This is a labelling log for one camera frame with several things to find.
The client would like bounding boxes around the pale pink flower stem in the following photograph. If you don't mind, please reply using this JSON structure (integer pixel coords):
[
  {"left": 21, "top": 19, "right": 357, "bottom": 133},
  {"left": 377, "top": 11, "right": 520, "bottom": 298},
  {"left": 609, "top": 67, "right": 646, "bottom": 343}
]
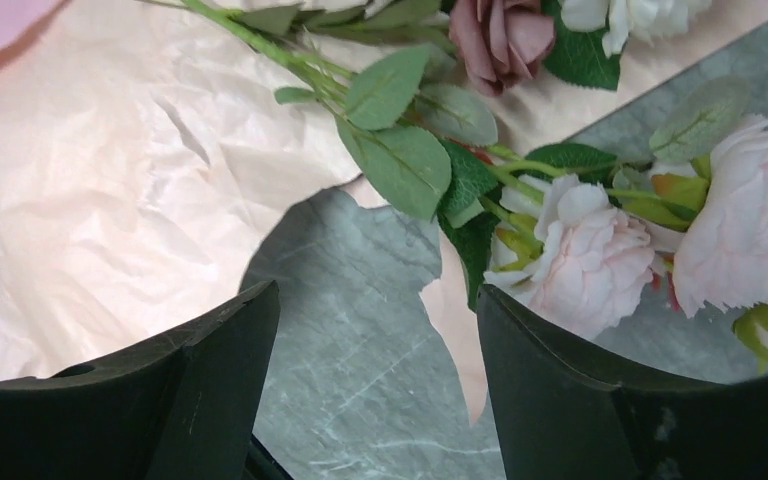
[{"left": 440, "top": 77, "right": 768, "bottom": 365}]

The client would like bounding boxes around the peach orange flower stem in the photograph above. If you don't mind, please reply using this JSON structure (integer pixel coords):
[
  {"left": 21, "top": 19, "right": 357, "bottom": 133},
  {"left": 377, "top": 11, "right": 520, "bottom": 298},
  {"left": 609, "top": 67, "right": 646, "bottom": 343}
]
[{"left": 170, "top": 1, "right": 499, "bottom": 228}]

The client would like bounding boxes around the white cream flower stem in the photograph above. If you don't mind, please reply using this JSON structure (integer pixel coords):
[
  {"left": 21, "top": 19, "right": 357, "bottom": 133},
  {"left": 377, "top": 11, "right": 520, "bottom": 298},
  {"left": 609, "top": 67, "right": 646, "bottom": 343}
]
[{"left": 541, "top": 0, "right": 712, "bottom": 91}]

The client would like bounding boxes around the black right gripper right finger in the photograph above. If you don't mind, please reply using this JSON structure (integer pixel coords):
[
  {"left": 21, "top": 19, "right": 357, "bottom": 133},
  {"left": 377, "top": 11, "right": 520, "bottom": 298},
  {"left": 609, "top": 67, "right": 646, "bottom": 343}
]
[{"left": 477, "top": 286, "right": 768, "bottom": 480}]

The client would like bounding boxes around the small mauve rose stem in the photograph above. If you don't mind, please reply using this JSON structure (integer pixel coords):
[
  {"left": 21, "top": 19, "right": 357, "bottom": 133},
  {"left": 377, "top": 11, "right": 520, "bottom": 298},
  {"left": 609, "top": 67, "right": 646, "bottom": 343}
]
[{"left": 330, "top": 0, "right": 558, "bottom": 99}]

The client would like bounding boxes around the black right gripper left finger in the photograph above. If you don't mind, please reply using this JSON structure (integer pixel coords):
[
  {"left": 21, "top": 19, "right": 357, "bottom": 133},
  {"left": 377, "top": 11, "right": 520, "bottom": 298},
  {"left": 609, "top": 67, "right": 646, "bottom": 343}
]
[{"left": 0, "top": 282, "right": 287, "bottom": 480}]

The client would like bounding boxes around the pink flower bouquet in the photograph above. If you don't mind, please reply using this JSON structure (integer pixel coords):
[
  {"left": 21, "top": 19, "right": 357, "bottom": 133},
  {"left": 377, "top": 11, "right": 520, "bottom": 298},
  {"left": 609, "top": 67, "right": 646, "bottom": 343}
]
[{"left": 0, "top": 0, "right": 768, "bottom": 425}]

